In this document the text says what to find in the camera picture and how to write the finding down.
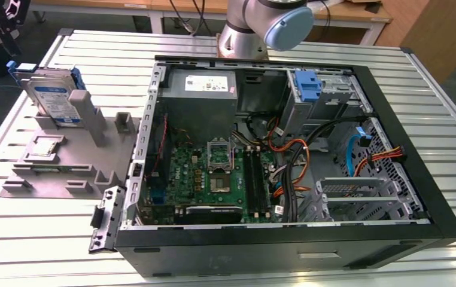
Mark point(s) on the hard disk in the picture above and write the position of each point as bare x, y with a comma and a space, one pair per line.
49, 101

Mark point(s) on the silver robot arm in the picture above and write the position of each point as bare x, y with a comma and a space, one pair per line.
243, 42

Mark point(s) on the metal disk bay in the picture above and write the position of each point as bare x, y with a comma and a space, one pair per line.
354, 180

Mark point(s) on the silver CPU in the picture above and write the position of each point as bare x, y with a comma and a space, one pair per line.
44, 147

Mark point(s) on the grey parts rack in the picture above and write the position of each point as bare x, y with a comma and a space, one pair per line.
74, 161

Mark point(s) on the green RAM stick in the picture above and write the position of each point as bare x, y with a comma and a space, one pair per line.
49, 170

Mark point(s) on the grey power supply unit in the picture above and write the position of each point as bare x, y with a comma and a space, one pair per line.
199, 116

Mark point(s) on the green motherboard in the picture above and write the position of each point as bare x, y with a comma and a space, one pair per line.
187, 167

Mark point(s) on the blue expansion slot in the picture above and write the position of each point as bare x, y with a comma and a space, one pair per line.
157, 195

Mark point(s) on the locking lever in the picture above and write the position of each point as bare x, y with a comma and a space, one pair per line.
234, 161

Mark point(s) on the CPU socket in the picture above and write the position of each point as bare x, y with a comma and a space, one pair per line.
220, 184

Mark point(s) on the white barcode tag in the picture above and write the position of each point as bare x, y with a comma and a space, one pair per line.
278, 209
279, 130

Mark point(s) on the blue plastic drive latch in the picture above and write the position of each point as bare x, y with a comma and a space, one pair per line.
307, 86

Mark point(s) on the metal drive cage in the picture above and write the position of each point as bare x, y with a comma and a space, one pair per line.
299, 119

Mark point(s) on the black graphics card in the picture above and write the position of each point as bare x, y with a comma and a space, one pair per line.
211, 213

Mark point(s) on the RAM slot white clips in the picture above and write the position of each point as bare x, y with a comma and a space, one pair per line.
254, 181
264, 181

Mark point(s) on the black PC case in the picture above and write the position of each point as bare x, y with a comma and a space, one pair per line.
251, 254

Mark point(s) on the wooden cabinet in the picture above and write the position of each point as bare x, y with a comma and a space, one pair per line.
442, 30

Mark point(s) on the white frame wooden desk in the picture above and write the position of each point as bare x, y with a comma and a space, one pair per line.
354, 15
91, 10

